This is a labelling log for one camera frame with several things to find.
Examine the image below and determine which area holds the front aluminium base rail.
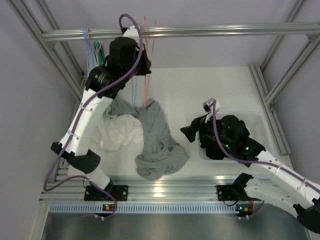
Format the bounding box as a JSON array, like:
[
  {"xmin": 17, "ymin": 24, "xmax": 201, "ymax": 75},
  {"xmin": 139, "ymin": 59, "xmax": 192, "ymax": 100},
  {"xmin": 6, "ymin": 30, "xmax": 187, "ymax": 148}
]
[{"xmin": 39, "ymin": 175, "xmax": 238, "ymax": 204}]

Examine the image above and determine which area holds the black tank top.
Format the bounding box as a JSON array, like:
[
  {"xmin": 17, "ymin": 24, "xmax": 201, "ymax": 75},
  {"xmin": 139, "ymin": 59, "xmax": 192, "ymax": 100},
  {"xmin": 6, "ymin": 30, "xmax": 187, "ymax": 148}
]
[{"xmin": 198, "ymin": 124, "xmax": 233, "ymax": 161}]

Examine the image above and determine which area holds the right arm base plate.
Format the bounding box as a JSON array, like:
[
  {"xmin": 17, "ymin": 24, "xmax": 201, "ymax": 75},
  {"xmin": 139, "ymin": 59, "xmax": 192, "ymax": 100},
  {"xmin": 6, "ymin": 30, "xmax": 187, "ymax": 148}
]
[{"xmin": 216, "ymin": 184, "xmax": 248, "ymax": 201}]

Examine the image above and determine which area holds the aluminium frame post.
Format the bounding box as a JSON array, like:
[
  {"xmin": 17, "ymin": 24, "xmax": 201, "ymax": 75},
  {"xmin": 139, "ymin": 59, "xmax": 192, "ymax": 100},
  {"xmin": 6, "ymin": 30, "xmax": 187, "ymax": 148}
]
[
  {"xmin": 248, "ymin": 0, "xmax": 320, "ymax": 156},
  {"xmin": 6, "ymin": 0, "xmax": 84, "ymax": 101}
]

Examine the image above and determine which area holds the left aluminium frame post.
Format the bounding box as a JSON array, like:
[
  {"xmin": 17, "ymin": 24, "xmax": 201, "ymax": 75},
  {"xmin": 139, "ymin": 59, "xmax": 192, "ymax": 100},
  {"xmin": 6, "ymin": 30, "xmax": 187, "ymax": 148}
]
[{"xmin": 6, "ymin": 0, "xmax": 84, "ymax": 101}]

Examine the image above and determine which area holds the bundle of coloured hangers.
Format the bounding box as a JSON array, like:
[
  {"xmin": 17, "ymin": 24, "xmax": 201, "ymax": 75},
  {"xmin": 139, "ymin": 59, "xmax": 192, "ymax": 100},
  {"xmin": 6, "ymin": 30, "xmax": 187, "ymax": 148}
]
[{"xmin": 82, "ymin": 28, "xmax": 105, "ymax": 77}]

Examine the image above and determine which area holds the white garment pile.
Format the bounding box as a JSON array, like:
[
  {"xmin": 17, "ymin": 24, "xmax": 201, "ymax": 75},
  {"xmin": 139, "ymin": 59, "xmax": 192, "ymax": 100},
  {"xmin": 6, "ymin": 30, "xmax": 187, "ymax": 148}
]
[{"xmin": 91, "ymin": 114, "xmax": 144, "ymax": 151}]

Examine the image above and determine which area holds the aluminium hanging rail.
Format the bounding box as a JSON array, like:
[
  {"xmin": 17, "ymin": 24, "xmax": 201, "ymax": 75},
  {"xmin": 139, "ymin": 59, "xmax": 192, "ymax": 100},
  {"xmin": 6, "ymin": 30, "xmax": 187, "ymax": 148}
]
[{"xmin": 41, "ymin": 21, "xmax": 320, "ymax": 42}]

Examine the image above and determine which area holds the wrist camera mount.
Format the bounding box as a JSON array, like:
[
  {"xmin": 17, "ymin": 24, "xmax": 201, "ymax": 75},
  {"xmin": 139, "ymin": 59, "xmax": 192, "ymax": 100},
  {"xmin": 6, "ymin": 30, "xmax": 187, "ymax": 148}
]
[
  {"xmin": 122, "ymin": 25, "xmax": 141, "ymax": 41},
  {"xmin": 202, "ymin": 97, "xmax": 221, "ymax": 116}
]

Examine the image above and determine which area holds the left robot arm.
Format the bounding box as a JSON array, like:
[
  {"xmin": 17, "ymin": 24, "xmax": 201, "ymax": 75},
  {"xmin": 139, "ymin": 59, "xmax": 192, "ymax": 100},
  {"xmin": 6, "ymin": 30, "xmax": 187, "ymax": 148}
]
[{"xmin": 51, "ymin": 36, "xmax": 151, "ymax": 200}]

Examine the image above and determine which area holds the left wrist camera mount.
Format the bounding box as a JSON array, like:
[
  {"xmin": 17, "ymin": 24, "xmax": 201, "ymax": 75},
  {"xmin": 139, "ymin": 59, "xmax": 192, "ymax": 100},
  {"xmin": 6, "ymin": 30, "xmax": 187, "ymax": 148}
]
[{"xmin": 122, "ymin": 25, "xmax": 141, "ymax": 41}]

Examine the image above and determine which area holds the pink wire hanger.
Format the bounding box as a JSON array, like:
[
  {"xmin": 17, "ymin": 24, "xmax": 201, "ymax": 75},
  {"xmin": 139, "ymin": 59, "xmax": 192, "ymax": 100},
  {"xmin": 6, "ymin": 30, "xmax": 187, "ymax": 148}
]
[{"xmin": 141, "ymin": 15, "xmax": 157, "ymax": 107}]

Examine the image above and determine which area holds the right aluminium frame post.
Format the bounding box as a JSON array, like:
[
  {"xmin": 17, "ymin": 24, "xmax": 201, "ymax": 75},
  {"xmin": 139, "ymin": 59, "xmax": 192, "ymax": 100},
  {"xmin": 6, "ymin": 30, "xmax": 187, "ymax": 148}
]
[{"xmin": 248, "ymin": 0, "xmax": 320, "ymax": 156}]

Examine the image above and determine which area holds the white plastic basket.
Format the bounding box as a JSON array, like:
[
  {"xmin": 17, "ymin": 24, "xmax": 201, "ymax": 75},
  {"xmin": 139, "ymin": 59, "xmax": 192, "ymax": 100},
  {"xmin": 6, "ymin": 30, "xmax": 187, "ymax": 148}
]
[{"xmin": 195, "ymin": 111, "xmax": 271, "ymax": 164}]

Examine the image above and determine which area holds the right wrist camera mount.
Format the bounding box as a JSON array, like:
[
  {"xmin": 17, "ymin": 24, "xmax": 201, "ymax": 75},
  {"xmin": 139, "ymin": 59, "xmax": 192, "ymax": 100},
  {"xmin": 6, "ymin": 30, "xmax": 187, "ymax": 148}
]
[{"xmin": 202, "ymin": 97, "xmax": 221, "ymax": 116}]

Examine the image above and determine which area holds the light blue wire hanger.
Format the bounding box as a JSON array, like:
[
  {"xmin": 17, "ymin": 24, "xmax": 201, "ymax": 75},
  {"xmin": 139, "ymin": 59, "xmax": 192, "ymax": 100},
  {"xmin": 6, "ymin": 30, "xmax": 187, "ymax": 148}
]
[{"xmin": 131, "ymin": 76, "xmax": 138, "ymax": 108}]

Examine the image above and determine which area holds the grey garment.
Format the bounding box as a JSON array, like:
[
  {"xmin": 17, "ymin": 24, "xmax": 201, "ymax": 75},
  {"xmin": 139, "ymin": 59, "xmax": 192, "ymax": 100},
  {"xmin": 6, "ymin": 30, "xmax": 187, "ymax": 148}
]
[{"xmin": 109, "ymin": 96, "xmax": 189, "ymax": 181}]

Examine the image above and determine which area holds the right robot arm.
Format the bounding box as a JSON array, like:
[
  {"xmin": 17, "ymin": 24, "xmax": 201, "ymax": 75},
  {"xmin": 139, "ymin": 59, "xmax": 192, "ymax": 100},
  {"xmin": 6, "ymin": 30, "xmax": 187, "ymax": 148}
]
[{"xmin": 180, "ymin": 115, "xmax": 320, "ymax": 234}]

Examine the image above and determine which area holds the perforated cable duct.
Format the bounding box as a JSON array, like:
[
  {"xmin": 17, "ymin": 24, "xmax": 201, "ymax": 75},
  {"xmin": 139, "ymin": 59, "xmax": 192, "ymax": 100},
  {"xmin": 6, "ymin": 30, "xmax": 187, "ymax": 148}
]
[{"xmin": 49, "ymin": 203, "xmax": 249, "ymax": 214}]

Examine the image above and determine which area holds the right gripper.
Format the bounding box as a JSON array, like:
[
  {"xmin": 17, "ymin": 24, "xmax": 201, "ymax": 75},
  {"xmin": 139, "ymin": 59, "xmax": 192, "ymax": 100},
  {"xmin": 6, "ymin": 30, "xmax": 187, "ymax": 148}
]
[{"xmin": 181, "ymin": 111, "xmax": 234, "ymax": 149}]

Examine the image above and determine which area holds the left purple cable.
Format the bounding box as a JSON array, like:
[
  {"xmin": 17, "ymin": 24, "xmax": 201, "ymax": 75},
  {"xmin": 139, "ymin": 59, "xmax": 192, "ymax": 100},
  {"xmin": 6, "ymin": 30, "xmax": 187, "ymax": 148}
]
[{"xmin": 43, "ymin": 13, "xmax": 145, "ymax": 221}]

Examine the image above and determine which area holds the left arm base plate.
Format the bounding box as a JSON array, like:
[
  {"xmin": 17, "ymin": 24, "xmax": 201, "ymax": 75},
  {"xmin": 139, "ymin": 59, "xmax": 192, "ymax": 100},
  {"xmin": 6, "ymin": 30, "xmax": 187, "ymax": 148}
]
[{"xmin": 83, "ymin": 184, "xmax": 129, "ymax": 202}]

